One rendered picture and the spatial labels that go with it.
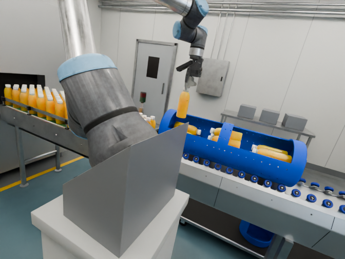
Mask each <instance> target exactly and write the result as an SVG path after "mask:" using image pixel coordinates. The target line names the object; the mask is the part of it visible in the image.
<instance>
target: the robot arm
mask: <svg viewBox="0 0 345 259"><path fill-rule="evenodd" d="M152 1H154V2H156V3H158V4H160V5H162V6H164V7H166V8H168V9H170V10H172V11H174V12H176V13H178V14H180V15H182V16H183V18H182V19H181V21H179V20H178V21H175V23H174V26H173V29H172V34H173V37H174V38H175V39H178V40H182V41H185V42H188V43H191V44H190V50H189V56H190V59H192V60H190V61H188V62H186V63H184V64H182V65H180V66H178V67H176V70H177V71H179V72H181V71H183V70H185V69H187V71H186V76H185V91H187V88H190V86H196V85H197V83H196V82H195V81H194V77H201V73H202V62H203V61H204V59H203V58H202V57H203V54H204V48H205V43H206V38H207V33H208V29H207V28H206V27H204V26H201V25H199V24H200V23H201V21H202V20H203V19H204V17H206V15H207V13H208V12H209V6H208V3H207V2H206V0H152ZM57 4H58V9H59V15H60V22H61V29H62V36H63V43H64V49H65V57H66V61H65V62H64V63H63V64H62V65H61V66H60V67H59V68H58V70H57V76H58V78H59V82H60V83H61V85H62V87H63V90H64V94H65V101H66V108H67V116H68V120H67V123H68V126H69V128H70V130H71V131H72V132H73V133H74V134H75V135H76V136H77V137H79V138H81V139H85V140H88V155H89V163H90V165H91V168H92V167H94V166H96V165H98V164H99V163H101V162H103V161H105V160H106V159H108V158H110V157H112V156H113V155H115V154H117V153H119V152H120V151H122V150H124V149H126V148H127V147H128V146H130V145H133V144H136V143H138V142H141V141H143V140H146V139H148V138H151V137H153V136H155V135H158V133H157V131H156V130H155V129H154V128H153V127H152V126H151V125H150V124H149V123H148V122H147V121H146V120H145V119H144V118H142V116H141V115H140V114H139V112H138V110H137V108H136V106H135V104H134V102H133V100H132V98H131V96H130V94H129V92H128V90H127V88H126V86H125V84H124V82H123V80H122V78H121V76H120V74H119V72H118V69H117V67H116V66H115V65H114V63H113V61H112V60H111V58H109V57H108V56H106V55H103V54H99V53H97V51H96V47H95V42H94V37H93V32H92V26H91V20H90V15H89V10H88V5H87V0H57Z"/></svg>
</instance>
